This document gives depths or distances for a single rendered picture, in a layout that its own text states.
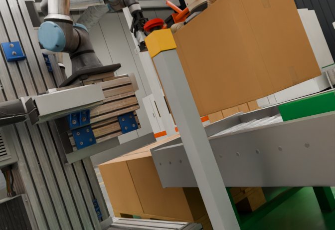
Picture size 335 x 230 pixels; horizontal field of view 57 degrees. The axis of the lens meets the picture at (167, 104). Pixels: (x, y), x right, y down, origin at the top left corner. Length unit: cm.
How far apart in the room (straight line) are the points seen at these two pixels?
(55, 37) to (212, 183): 84
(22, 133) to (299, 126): 109
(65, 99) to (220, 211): 67
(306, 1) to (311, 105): 1184
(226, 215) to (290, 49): 70
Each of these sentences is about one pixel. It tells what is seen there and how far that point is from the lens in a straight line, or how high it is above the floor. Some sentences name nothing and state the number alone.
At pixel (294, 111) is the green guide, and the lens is 106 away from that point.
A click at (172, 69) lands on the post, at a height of 87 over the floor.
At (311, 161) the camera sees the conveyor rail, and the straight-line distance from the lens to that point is 96.
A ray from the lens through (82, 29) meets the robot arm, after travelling 151.
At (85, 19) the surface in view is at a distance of 1162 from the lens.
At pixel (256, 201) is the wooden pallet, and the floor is 4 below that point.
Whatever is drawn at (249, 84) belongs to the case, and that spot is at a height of 74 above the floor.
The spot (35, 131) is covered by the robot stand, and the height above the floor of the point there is 86.
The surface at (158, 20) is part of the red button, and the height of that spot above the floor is 103.
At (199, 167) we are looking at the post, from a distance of 100.
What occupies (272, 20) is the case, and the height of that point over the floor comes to 95.
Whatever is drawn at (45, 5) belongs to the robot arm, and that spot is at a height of 159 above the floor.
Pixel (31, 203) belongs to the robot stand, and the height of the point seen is 58.
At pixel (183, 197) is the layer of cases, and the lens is 180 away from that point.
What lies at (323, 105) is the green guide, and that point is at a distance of 101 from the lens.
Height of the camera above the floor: 72
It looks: 3 degrees up
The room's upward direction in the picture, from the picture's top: 20 degrees counter-clockwise
